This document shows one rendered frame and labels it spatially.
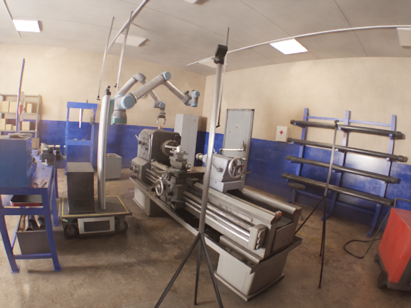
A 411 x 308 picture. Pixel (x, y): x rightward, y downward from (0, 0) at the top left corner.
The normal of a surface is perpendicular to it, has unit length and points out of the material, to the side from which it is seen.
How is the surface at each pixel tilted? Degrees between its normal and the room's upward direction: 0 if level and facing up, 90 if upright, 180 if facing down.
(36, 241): 90
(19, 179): 90
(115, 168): 90
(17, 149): 90
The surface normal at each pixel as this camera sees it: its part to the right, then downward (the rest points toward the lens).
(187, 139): 0.60, 0.16
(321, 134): -0.79, -0.01
